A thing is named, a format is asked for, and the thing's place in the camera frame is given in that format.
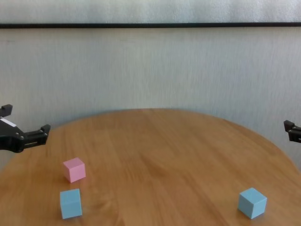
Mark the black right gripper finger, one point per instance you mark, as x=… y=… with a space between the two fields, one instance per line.
x=294 y=133

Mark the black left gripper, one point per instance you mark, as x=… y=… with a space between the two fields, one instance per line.
x=11 y=139

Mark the pink cube block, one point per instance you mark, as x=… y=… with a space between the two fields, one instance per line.
x=74 y=170

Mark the light blue cube block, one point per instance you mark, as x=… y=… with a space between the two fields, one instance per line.
x=252 y=203
x=70 y=204

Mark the black wall rail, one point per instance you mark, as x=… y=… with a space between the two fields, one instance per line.
x=150 y=25

